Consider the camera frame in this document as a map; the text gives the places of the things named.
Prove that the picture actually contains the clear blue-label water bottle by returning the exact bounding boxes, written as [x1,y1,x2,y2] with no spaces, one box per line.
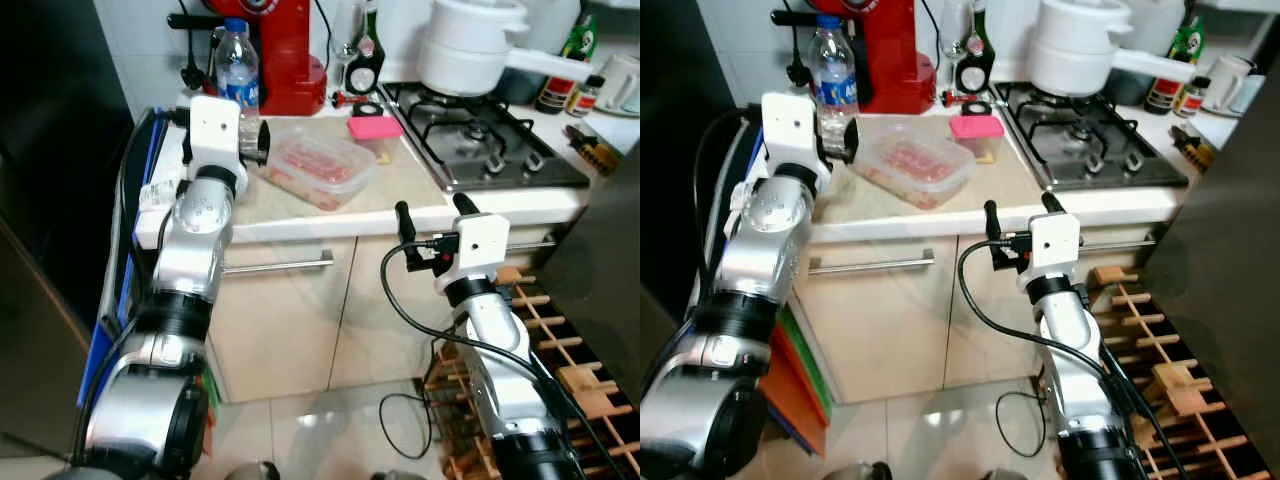
[214,17,264,131]
[808,14,861,136]

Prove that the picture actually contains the dark steel fridge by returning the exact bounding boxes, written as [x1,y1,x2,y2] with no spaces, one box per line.
[0,0,141,461]
[640,0,766,331]

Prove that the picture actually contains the beige counter mat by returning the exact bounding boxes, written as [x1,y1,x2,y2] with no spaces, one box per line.
[825,115,1051,216]
[238,115,451,216]

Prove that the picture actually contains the clear plastic food container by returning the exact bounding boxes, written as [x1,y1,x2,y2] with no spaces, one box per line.
[262,125,379,211]
[855,125,976,211]

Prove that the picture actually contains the steel gas hob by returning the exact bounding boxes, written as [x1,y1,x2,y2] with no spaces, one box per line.
[380,82,591,193]
[990,80,1191,191]

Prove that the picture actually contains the red coffee machine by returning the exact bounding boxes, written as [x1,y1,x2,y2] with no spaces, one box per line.
[772,0,936,113]
[168,0,329,116]

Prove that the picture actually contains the small pink-lid container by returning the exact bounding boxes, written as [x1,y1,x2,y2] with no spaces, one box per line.
[347,115,393,163]
[948,114,1006,164]

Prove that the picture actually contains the white paper tag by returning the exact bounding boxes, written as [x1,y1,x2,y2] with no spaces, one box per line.
[728,180,763,216]
[137,180,179,213]

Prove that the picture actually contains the round black dial timer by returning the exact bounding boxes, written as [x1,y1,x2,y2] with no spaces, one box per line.
[345,60,381,97]

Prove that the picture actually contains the black yellow kitchen tool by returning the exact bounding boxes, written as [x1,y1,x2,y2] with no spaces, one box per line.
[1170,123,1218,171]
[563,123,619,177]

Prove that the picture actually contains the dark wine bottle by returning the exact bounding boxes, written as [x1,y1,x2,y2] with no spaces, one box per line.
[960,0,996,63]
[352,0,388,66]

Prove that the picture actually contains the clear wine glass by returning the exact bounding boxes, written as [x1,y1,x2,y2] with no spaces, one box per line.
[335,0,366,61]
[938,0,973,61]

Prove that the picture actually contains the beige kitchen cabinet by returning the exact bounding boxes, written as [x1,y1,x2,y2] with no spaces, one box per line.
[205,232,561,406]
[790,232,1151,406]

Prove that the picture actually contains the white saucepan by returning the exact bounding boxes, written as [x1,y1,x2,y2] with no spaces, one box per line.
[418,0,601,98]
[1028,0,1196,98]

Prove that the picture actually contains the small dark jar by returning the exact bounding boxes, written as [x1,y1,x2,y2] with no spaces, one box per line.
[1175,75,1212,119]
[567,75,606,119]

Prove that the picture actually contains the wooden wine rack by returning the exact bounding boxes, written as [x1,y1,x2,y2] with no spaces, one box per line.
[1085,265,1280,480]
[425,265,641,480]

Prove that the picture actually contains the white jug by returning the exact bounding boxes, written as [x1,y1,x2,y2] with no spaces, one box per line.
[597,52,641,114]
[1203,55,1263,114]

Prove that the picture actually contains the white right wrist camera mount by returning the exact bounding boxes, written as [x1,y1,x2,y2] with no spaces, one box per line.
[455,212,511,284]
[1028,210,1083,281]

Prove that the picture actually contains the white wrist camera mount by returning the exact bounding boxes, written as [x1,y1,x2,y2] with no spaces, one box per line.
[455,212,511,284]
[186,95,248,179]
[760,91,834,191]
[1028,210,1083,281]

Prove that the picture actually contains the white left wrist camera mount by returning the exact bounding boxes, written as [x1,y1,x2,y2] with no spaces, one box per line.
[186,95,248,179]
[760,91,834,191]

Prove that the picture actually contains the black floor power cable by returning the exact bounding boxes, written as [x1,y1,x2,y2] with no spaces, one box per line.
[378,392,436,461]
[995,390,1049,459]

